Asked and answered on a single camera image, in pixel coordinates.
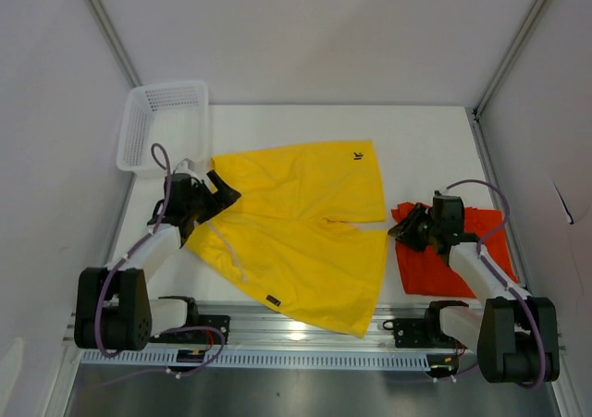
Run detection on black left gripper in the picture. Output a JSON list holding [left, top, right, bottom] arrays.
[[186, 171, 240, 225]]

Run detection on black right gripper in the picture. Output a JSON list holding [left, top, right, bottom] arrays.
[[387, 203, 440, 252]]

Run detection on orange shorts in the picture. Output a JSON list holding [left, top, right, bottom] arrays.
[[395, 207, 519, 299]]

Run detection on yellow shorts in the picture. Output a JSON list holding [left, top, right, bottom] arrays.
[[185, 140, 387, 337]]

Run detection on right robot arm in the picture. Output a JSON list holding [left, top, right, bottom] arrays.
[[388, 192, 560, 388]]

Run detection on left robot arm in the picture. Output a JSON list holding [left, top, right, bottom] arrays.
[[73, 170, 241, 357]]

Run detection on white plastic basket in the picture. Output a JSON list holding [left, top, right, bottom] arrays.
[[116, 80, 212, 178]]

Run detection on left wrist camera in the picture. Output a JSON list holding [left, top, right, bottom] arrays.
[[172, 158, 204, 179]]

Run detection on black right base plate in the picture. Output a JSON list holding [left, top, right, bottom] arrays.
[[382, 318, 448, 349]]

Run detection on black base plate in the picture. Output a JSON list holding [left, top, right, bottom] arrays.
[[382, 318, 448, 349], [149, 314, 231, 346]]

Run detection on aluminium mounting rail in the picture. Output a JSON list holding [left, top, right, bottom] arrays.
[[62, 301, 568, 354]]

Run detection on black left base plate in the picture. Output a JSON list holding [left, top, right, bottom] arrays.
[[149, 314, 231, 346]]

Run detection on slotted cable duct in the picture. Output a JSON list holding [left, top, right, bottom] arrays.
[[81, 349, 457, 372]]

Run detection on left aluminium frame post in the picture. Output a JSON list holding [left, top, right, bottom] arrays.
[[84, 0, 142, 88]]

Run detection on aluminium frame post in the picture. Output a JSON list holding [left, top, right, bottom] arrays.
[[472, 0, 552, 121], [84, 0, 142, 88]]

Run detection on right aluminium frame post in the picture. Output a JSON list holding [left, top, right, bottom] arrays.
[[472, 0, 552, 121]]

